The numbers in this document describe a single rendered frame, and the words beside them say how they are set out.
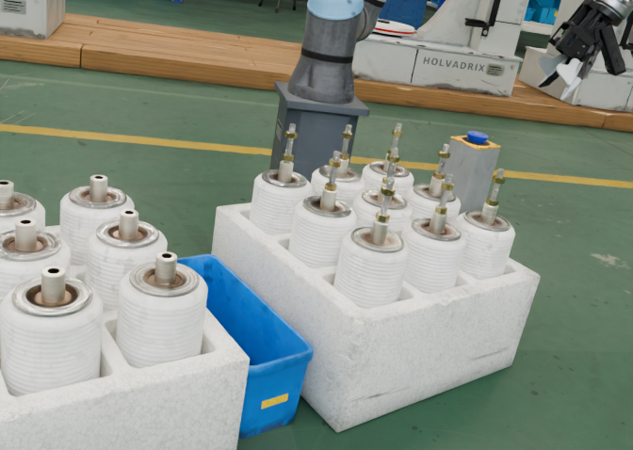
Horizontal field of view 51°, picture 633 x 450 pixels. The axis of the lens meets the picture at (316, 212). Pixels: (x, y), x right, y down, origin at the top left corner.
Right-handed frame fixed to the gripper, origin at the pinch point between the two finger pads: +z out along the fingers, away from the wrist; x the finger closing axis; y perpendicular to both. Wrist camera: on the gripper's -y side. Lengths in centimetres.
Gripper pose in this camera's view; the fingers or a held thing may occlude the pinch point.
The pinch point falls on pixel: (551, 95)
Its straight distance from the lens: 156.6
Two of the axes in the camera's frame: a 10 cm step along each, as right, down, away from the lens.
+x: -0.1, 3.6, -9.3
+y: -8.2, -5.3, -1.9
